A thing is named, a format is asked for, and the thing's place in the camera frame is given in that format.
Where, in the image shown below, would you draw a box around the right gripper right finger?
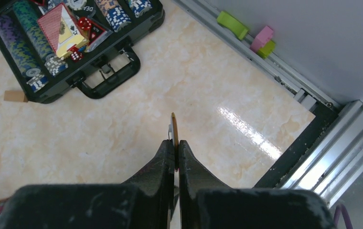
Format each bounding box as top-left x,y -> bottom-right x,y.
178,140 -> 335,229

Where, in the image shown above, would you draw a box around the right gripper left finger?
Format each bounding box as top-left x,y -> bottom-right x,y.
0,140 -> 174,229

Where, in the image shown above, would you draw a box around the black aluminium case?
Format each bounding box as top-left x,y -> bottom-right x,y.
0,0 -> 165,104

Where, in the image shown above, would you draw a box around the green and pink blocks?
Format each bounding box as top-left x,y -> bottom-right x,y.
216,11 -> 276,59

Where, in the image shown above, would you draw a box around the tan wooden block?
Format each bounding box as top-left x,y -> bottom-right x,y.
3,90 -> 29,103

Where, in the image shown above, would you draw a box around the round yellow brooch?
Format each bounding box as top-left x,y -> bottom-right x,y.
168,112 -> 179,171

